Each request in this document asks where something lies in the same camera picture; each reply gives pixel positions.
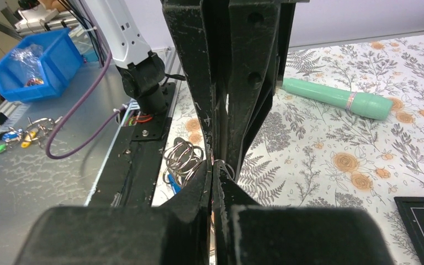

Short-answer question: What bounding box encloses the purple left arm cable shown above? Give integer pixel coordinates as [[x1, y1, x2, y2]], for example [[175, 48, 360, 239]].
[[45, 51, 129, 161]]

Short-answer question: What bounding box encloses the blue plastic bin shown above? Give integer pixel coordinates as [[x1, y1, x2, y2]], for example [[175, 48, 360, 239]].
[[0, 28, 83, 103]]

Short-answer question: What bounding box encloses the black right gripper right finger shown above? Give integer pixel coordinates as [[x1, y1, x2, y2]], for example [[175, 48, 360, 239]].
[[212, 161, 394, 264]]

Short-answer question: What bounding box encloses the floral table mat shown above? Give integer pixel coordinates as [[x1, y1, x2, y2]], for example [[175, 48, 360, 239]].
[[151, 33, 424, 265]]

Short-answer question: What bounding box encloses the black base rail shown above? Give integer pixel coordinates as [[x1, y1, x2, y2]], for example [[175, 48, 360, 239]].
[[85, 82, 178, 207]]

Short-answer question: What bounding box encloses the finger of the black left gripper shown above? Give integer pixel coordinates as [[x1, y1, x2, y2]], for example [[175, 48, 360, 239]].
[[162, 1, 220, 161], [218, 1, 296, 181]]

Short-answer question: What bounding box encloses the mint green cylinder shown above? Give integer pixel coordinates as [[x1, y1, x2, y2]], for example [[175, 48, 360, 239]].
[[282, 78, 393, 120]]

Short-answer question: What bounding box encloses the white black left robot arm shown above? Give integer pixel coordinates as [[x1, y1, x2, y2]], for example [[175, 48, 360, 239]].
[[87, 1, 296, 181]]

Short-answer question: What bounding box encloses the blue tag key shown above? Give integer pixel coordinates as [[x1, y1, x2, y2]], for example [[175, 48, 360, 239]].
[[167, 174, 181, 195]]

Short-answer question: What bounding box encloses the spare key bunch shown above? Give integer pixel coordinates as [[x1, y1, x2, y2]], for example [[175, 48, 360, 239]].
[[0, 116, 62, 153]]

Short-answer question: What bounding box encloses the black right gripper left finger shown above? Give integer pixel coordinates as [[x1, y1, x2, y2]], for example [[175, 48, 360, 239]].
[[15, 161, 212, 264]]

